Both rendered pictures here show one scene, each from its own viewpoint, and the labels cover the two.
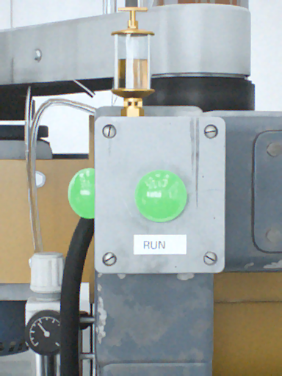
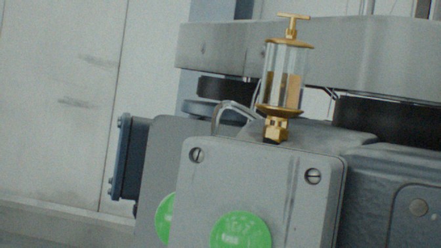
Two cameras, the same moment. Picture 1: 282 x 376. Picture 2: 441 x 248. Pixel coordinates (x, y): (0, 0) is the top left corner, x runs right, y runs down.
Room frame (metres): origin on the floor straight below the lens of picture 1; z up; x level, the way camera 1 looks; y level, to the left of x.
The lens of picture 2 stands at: (0.18, -0.13, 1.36)
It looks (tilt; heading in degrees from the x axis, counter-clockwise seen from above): 3 degrees down; 20
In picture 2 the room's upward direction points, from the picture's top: 9 degrees clockwise
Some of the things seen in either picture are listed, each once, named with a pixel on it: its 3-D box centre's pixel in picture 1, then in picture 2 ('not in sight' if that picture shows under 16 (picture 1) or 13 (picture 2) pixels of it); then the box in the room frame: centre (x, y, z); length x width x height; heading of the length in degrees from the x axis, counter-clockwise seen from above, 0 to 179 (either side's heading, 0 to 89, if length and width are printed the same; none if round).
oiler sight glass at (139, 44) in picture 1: (132, 62); (284, 76); (0.64, 0.01, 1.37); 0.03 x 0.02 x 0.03; 93
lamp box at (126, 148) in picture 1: (157, 193); (254, 235); (0.58, -0.01, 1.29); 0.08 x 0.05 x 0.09; 93
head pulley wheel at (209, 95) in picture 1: (197, 97); (399, 121); (0.77, -0.04, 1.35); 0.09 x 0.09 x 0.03
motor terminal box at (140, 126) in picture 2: not in sight; (146, 168); (1.04, 0.27, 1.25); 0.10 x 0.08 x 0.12; 28
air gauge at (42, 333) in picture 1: (47, 332); not in sight; (0.80, 0.08, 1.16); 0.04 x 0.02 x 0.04; 93
